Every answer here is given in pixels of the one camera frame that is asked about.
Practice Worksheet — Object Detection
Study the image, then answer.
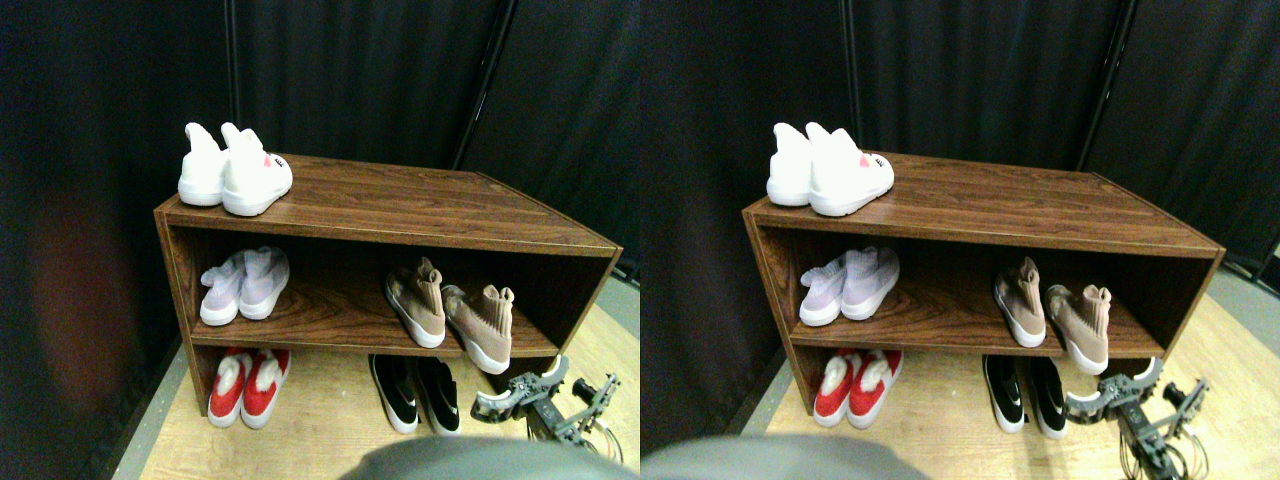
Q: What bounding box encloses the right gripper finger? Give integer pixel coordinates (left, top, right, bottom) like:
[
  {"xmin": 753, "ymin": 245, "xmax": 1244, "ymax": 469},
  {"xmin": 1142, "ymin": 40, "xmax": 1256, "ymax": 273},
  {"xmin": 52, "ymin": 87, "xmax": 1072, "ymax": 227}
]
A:
[
  {"xmin": 471, "ymin": 387, "xmax": 524, "ymax": 425},
  {"xmin": 1064, "ymin": 389, "xmax": 1115, "ymax": 427},
  {"xmin": 1107, "ymin": 357, "xmax": 1167, "ymax": 400},
  {"xmin": 514, "ymin": 355, "xmax": 572, "ymax": 398}
]

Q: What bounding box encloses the black shoe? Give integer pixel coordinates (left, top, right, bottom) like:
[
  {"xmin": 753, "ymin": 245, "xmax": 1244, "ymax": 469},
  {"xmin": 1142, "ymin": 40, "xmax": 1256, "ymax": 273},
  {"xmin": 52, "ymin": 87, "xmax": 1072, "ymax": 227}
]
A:
[
  {"xmin": 1025, "ymin": 357, "xmax": 1069, "ymax": 441},
  {"xmin": 412, "ymin": 357, "xmax": 463, "ymax": 437},
  {"xmin": 982, "ymin": 355, "xmax": 1028, "ymax": 434},
  {"xmin": 368, "ymin": 354, "xmax": 421, "ymax": 435}
]

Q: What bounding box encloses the tan shoe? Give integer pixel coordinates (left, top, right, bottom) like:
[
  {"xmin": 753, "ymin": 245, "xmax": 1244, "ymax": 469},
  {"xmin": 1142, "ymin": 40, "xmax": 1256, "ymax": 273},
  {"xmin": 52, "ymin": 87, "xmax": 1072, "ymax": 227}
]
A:
[
  {"xmin": 385, "ymin": 257, "xmax": 447, "ymax": 349},
  {"xmin": 1046, "ymin": 284, "xmax": 1113, "ymax": 376},
  {"xmin": 441, "ymin": 284, "xmax": 515, "ymax": 376},
  {"xmin": 993, "ymin": 257, "xmax": 1047, "ymax": 349}
]

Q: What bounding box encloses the red shoe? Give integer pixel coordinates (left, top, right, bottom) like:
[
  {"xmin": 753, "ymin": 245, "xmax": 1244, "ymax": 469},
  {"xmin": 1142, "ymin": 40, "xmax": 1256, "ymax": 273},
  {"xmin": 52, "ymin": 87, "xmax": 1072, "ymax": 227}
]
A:
[
  {"xmin": 240, "ymin": 349, "xmax": 292, "ymax": 431},
  {"xmin": 847, "ymin": 350, "xmax": 904, "ymax": 431},
  {"xmin": 208, "ymin": 349, "xmax": 253, "ymax": 429},
  {"xmin": 813, "ymin": 350, "xmax": 861, "ymax": 429}
]

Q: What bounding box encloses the brown shoe rack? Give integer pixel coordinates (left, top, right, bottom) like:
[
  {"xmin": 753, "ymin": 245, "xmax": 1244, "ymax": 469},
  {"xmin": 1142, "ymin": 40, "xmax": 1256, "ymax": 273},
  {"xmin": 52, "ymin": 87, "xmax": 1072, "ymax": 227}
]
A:
[
  {"xmin": 742, "ymin": 152, "xmax": 1227, "ymax": 413},
  {"xmin": 154, "ymin": 153, "xmax": 624, "ymax": 416}
]

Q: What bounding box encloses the lilac shoe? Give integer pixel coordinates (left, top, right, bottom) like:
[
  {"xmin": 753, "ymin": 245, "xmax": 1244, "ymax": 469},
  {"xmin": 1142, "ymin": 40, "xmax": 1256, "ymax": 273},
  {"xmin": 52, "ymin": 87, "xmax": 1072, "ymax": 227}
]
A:
[
  {"xmin": 239, "ymin": 246, "xmax": 291, "ymax": 321},
  {"xmin": 841, "ymin": 246, "xmax": 901, "ymax": 321},
  {"xmin": 799, "ymin": 255, "xmax": 849, "ymax": 328},
  {"xmin": 199, "ymin": 252, "xmax": 248, "ymax": 327}
]

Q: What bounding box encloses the black curtain stand pole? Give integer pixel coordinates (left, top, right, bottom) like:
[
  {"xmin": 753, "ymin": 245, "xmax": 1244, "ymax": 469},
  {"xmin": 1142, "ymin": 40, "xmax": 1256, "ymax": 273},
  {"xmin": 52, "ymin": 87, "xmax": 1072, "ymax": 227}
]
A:
[
  {"xmin": 224, "ymin": 0, "xmax": 242, "ymax": 129},
  {"xmin": 1075, "ymin": 0, "xmax": 1141, "ymax": 171},
  {"xmin": 450, "ymin": 0, "xmax": 519, "ymax": 171}
]

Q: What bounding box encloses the white shoe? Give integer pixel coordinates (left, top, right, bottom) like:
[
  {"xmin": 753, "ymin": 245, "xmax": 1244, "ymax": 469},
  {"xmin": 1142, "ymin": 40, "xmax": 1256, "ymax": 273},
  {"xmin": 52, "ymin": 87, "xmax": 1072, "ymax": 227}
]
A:
[
  {"xmin": 805, "ymin": 122, "xmax": 896, "ymax": 218},
  {"xmin": 178, "ymin": 123, "xmax": 229, "ymax": 208},
  {"xmin": 766, "ymin": 123, "xmax": 813, "ymax": 208},
  {"xmin": 220, "ymin": 122, "xmax": 295, "ymax": 218}
]

